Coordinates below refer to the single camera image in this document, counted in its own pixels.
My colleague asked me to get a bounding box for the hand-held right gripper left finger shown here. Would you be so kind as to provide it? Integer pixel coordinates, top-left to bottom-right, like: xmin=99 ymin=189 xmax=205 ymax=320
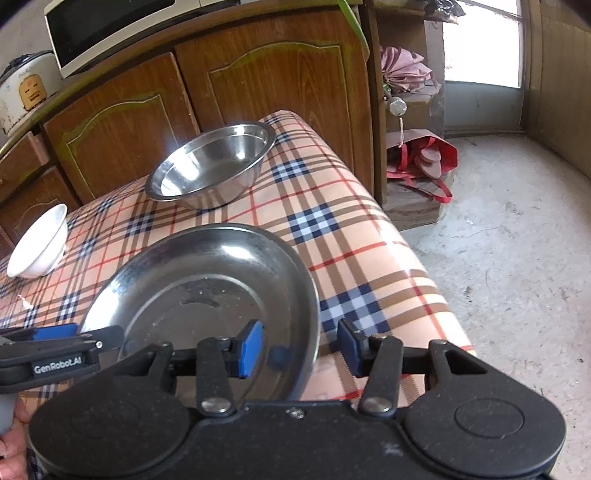
xmin=117 ymin=319 xmax=266 ymax=415

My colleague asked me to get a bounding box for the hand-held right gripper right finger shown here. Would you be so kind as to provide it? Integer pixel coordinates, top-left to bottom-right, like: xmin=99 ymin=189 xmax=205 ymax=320
xmin=338 ymin=318 xmax=490 ymax=415

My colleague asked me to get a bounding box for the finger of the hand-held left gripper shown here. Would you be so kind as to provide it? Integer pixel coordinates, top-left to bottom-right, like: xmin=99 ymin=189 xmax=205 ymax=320
xmin=0 ymin=323 xmax=79 ymax=346
xmin=78 ymin=325 xmax=124 ymax=356

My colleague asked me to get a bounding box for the stainless steel plate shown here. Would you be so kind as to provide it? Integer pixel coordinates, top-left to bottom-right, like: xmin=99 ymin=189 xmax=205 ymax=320
xmin=79 ymin=223 xmax=321 ymax=402

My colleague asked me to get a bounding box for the large white bowl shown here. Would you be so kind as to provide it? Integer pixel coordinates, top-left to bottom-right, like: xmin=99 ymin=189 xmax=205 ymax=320
xmin=7 ymin=203 xmax=68 ymax=279

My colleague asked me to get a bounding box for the stainless steel bowl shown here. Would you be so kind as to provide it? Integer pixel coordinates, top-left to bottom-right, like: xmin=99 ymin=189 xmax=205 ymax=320
xmin=144 ymin=122 xmax=277 ymax=209

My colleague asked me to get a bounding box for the person's left hand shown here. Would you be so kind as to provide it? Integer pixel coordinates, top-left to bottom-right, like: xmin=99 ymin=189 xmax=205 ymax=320
xmin=0 ymin=401 xmax=29 ymax=480

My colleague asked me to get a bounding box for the plaid tablecloth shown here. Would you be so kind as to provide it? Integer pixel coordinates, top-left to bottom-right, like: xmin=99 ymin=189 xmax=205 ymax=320
xmin=0 ymin=110 xmax=477 ymax=480

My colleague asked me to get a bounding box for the wooden cabinet with drawers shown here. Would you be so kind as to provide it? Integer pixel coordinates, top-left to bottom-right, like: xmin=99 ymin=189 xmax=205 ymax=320
xmin=0 ymin=131 xmax=84 ymax=259

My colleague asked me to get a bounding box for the wooden side shelf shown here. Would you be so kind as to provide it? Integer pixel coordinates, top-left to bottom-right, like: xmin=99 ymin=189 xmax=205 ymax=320
xmin=365 ymin=0 xmax=446 ymax=232

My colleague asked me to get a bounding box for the red bag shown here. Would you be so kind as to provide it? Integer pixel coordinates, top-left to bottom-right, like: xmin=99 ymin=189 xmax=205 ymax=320
xmin=385 ymin=130 xmax=460 ymax=204

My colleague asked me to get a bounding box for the white rice cooker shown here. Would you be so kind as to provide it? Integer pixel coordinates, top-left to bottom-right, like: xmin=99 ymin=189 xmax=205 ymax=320
xmin=0 ymin=50 xmax=63 ymax=136

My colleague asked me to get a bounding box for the two-door wooden cabinet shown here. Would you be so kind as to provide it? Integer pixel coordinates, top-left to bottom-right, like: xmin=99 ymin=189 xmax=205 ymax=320
xmin=41 ymin=0 xmax=386 ymax=206

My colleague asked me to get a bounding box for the grey door with window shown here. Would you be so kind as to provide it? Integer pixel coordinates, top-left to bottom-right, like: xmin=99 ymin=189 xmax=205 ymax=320
xmin=442 ymin=0 xmax=528 ymax=136

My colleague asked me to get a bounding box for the pink cloth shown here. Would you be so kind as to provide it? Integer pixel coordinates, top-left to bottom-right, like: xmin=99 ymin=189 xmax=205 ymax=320
xmin=379 ymin=46 xmax=441 ymax=95

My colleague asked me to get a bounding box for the cream microwave oven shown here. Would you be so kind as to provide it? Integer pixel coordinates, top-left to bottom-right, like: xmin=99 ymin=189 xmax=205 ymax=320
xmin=44 ymin=0 xmax=241 ymax=78

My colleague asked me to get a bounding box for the green onion leaf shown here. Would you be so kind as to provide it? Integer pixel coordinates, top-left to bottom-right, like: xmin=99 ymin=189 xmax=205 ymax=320
xmin=336 ymin=0 xmax=370 ymax=63

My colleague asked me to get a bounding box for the beige panel door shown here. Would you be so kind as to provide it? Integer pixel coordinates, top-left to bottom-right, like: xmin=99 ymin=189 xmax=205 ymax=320
xmin=525 ymin=0 xmax=591 ymax=182

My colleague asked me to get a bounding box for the black plastic bag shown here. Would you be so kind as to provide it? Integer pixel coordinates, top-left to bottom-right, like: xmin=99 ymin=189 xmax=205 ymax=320
xmin=425 ymin=0 xmax=462 ymax=21

